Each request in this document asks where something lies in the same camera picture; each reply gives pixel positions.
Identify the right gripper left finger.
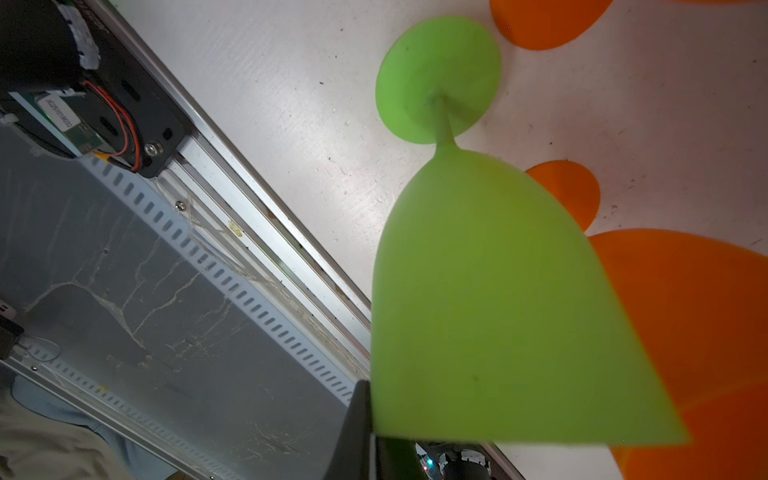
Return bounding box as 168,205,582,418
323,380,375,480

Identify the orange wine glass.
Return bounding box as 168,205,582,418
490,0,612,51
524,159,768,480

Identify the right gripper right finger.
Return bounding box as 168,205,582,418
376,437,426,480

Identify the person in beige shirt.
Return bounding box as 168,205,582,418
1,376,178,479

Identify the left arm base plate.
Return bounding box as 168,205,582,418
0,0,194,179

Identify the green wine glass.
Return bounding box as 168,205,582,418
371,16,689,447

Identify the aluminium mounting rail front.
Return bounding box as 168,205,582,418
1,1,490,479

